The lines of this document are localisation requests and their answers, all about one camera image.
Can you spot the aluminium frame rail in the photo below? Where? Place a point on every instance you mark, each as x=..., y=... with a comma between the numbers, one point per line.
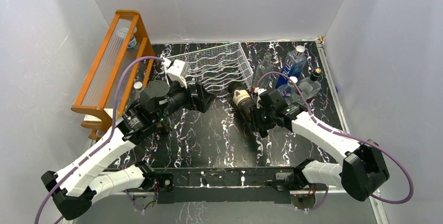
x=219, y=185

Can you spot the plastic water bottle on shelf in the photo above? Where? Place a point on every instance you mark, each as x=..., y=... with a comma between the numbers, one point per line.
x=122, y=33

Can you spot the white wire wine rack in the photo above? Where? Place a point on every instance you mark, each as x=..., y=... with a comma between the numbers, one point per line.
x=216, y=67

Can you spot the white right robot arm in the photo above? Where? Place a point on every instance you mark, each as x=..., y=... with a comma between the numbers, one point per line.
x=360, y=168

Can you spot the round clear bottle white cap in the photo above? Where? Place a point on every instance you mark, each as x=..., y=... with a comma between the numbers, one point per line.
x=288, y=90

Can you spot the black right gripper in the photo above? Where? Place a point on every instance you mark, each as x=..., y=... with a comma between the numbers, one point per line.
x=257, y=124

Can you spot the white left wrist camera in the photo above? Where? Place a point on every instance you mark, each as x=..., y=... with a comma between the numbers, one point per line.
x=177, y=70

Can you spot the orange wooden shelf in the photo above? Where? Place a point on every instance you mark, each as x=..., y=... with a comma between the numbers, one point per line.
x=95, y=98

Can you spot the clear bottle silver cap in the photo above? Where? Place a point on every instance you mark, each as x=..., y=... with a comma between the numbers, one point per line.
x=138, y=88

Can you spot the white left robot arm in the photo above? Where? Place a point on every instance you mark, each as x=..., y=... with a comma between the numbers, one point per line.
x=104, y=160

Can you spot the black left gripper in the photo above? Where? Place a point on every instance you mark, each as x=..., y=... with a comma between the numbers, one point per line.
x=204, y=99

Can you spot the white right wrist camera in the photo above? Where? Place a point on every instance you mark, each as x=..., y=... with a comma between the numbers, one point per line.
x=257, y=92

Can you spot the square clear bottle black cap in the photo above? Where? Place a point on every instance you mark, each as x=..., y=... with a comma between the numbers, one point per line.
x=310, y=86

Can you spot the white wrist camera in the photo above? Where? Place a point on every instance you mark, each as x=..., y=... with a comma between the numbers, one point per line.
x=177, y=70
x=257, y=92

